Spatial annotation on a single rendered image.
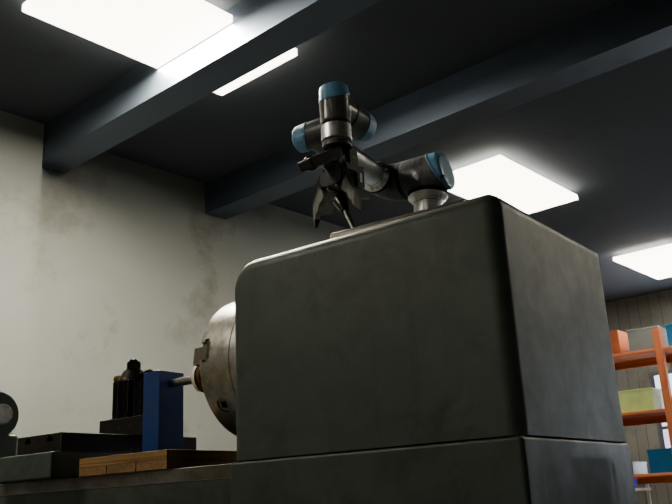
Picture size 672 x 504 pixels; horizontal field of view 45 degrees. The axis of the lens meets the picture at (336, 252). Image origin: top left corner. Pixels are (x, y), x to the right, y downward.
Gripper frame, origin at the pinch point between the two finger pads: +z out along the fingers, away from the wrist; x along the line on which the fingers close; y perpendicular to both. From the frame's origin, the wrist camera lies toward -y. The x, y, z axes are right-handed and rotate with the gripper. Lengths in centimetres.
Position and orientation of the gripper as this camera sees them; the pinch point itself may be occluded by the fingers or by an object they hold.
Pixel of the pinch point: (335, 219)
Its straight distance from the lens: 189.9
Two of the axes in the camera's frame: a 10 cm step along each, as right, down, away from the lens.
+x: -7.0, 2.4, 6.7
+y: 7.2, 1.6, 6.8
